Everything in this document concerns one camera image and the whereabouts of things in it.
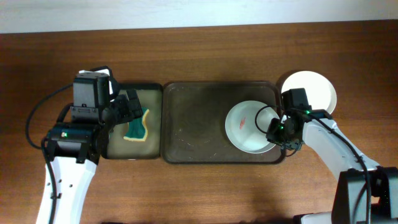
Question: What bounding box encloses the pale green plate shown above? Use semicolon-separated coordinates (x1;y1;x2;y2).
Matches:
224;100;279;154

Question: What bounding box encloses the white plate bottom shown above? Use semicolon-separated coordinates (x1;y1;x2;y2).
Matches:
281;70;337;114

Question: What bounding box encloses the green yellow sponge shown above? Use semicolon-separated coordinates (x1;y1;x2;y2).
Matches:
123;108;149;142

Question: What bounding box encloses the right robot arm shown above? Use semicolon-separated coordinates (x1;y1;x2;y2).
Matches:
266;88;397;224

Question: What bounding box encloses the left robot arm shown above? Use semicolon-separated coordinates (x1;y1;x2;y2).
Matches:
36;66;144;223

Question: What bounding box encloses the small black tray with water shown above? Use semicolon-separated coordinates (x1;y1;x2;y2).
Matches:
103;83;163;159

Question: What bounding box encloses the large brown serving tray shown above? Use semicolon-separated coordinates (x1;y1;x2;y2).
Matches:
160;81;286;164

